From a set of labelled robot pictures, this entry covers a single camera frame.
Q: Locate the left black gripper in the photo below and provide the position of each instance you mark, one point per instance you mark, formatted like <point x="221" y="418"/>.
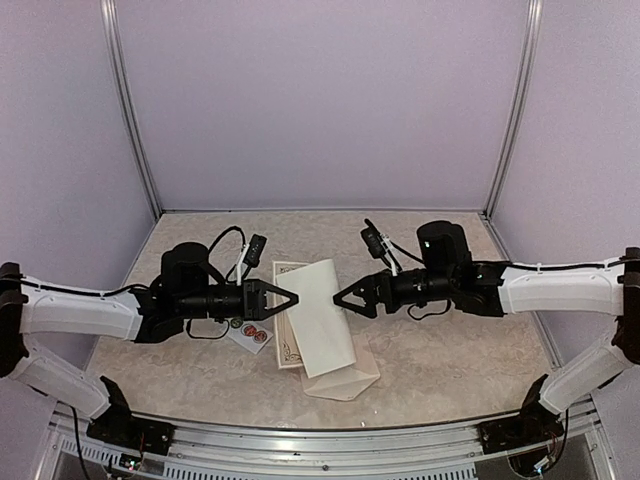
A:
<point x="254" y="302"/>

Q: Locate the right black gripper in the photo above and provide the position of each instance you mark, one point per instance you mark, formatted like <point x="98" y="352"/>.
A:
<point x="370" y="283"/>

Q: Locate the beige ornate letter paper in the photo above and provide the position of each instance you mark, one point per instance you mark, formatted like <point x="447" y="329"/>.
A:
<point x="313" y="334"/>

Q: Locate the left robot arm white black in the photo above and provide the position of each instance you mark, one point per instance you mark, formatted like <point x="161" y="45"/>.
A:
<point x="187" y="288"/>

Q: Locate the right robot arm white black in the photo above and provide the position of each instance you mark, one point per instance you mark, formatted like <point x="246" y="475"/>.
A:
<point x="498" y="288"/>

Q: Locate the cream open envelope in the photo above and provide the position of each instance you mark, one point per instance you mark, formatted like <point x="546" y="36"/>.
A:
<point x="347" y="383"/>

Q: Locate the white sticker sheet with seals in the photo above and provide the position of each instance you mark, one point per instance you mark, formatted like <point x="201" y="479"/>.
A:
<point x="249" y="335"/>

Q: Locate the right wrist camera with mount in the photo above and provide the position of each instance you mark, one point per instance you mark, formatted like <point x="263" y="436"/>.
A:
<point x="380" y="247"/>

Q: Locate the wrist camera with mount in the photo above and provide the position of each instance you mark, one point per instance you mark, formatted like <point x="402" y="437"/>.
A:
<point x="249" y="257"/>
<point x="380" y="247"/>

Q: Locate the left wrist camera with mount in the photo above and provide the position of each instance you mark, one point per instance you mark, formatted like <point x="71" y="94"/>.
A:
<point x="249" y="257"/>

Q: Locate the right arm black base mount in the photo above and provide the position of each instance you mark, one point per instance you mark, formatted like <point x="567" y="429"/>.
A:
<point x="532" y="424"/>

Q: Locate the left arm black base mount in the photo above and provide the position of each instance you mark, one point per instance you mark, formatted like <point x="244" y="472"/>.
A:
<point x="119" y="426"/>

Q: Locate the front aluminium rail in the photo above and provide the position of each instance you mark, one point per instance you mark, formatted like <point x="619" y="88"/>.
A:
<point x="211" y="451"/>

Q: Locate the left aluminium frame post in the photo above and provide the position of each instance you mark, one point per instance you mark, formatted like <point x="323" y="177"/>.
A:
<point x="109" y="14"/>

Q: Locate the aluminium frame post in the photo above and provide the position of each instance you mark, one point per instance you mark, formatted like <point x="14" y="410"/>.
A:
<point x="517" y="108"/>
<point x="109" y="14"/>

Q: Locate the right aluminium frame post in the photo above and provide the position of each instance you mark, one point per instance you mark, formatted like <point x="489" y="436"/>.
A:
<point x="517" y="108"/>

